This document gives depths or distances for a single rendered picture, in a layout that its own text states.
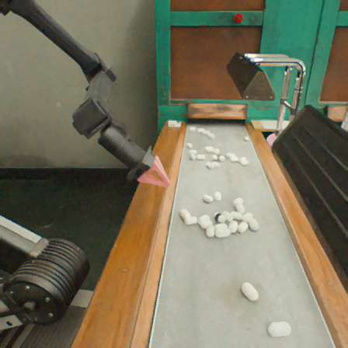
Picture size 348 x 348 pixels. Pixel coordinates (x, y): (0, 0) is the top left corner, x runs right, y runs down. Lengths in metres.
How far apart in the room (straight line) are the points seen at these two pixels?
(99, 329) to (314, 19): 1.47
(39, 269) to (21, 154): 2.27
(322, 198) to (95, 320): 0.42
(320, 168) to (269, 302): 0.37
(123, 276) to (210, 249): 0.22
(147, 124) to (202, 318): 2.03
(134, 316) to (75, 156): 2.22
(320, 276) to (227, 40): 1.17
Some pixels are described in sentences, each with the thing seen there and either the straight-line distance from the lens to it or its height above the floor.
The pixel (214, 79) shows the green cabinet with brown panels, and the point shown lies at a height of 0.97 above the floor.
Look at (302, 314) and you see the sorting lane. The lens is 0.64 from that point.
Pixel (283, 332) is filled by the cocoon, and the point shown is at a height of 0.76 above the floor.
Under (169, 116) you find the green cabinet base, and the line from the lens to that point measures 1.61.
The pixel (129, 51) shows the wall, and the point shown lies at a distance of 2.39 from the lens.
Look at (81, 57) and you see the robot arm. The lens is 1.08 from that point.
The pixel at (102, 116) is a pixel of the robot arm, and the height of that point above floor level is 1.02.
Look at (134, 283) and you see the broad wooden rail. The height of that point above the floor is 0.76.
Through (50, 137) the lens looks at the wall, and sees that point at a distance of 2.70.
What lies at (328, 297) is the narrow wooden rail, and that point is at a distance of 0.65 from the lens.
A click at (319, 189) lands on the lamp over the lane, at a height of 1.07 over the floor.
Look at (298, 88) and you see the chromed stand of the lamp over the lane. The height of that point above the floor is 1.04.
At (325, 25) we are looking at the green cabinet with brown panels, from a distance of 1.63.
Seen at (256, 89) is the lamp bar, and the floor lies 1.07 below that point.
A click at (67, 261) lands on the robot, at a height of 0.78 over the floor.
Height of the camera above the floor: 1.20
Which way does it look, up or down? 26 degrees down
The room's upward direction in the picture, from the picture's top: straight up
